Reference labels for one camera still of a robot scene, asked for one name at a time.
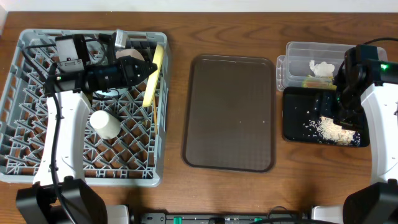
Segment light blue saucer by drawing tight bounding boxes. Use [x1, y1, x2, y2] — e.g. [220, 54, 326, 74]
[95, 88, 129, 98]

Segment grey plastic dish rack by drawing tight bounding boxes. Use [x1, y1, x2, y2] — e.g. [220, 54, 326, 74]
[1, 29, 171, 187]

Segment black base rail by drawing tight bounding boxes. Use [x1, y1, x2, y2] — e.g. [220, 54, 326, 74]
[131, 206, 311, 224]

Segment white pink bowl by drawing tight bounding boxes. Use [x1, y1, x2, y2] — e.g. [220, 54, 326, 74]
[114, 49, 145, 63]

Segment yellow round plate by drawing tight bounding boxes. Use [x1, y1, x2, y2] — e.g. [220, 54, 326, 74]
[142, 44, 165, 107]

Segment white small cup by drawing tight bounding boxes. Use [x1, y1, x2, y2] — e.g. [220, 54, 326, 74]
[90, 110, 121, 140]

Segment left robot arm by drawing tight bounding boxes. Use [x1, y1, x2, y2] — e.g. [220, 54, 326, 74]
[16, 54, 164, 223]

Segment black plastic waste tray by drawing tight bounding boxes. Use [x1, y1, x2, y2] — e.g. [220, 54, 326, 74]
[282, 86, 370, 147]

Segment spilled rice pile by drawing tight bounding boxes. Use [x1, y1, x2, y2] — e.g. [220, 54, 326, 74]
[303, 116, 361, 146]

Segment green orange snack wrapper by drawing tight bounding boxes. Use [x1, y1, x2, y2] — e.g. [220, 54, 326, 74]
[302, 77, 336, 90]

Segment wooden chopstick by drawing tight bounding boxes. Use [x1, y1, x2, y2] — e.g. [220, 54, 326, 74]
[152, 96, 158, 135]

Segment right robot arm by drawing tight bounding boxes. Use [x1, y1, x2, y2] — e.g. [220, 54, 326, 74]
[311, 59, 397, 223]

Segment white paper napkin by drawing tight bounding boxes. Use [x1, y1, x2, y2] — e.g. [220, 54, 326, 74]
[309, 60, 335, 78]

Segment clear plastic waste bin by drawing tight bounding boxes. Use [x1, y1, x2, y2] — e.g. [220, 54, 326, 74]
[275, 41, 391, 98]

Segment dark brown serving tray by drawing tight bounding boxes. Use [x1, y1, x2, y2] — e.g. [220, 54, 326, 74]
[182, 54, 277, 173]

